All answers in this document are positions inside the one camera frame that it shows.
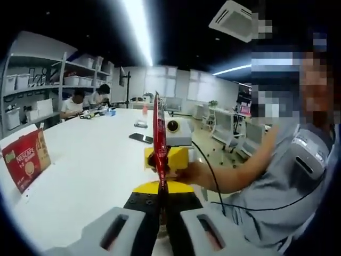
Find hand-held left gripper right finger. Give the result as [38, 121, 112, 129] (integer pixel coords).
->
[166, 183, 270, 256]

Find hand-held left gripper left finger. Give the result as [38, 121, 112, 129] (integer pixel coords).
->
[44, 182, 161, 256]

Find red coffee pouch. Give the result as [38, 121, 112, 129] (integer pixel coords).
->
[147, 90, 173, 233]

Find clear glass cup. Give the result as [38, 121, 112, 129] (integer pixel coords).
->
[134, 102, 149, 129]

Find red coffee box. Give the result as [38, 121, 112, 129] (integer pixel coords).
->
[1, 126, 52, 195]

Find person's right hand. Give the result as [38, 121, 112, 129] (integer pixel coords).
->
[170, 161, 213, 188]

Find black phone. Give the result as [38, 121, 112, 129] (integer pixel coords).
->
[128, 132, 155, 145]

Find white office chair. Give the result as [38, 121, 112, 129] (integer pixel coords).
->
[234, 122, 264, 158]
[210, 109, 240, 150]

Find black monitor on stand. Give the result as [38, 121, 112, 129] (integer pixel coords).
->
[118, 66, 133, 109]

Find person in grey shirt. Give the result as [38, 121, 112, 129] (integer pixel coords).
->
[204, 117, 338, 256]

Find ceiling light strip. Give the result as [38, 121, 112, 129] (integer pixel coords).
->
[121, 0, 158, 67]

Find row of white storage bins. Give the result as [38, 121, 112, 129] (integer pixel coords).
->
[5, 53, 107, 90]

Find ceiling air vent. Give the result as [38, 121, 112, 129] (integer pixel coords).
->
[208, 0, 253, 43]

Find grey chest device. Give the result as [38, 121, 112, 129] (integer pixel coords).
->
[289, 129, 330, 183]

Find grey metal shelf rack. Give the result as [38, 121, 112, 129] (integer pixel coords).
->
[1, 50, 113, 135]

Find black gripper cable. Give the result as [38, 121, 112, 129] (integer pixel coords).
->
[191, 140, 228, 217]

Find black device cable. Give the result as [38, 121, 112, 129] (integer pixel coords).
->
[210, 172, 327, 213]

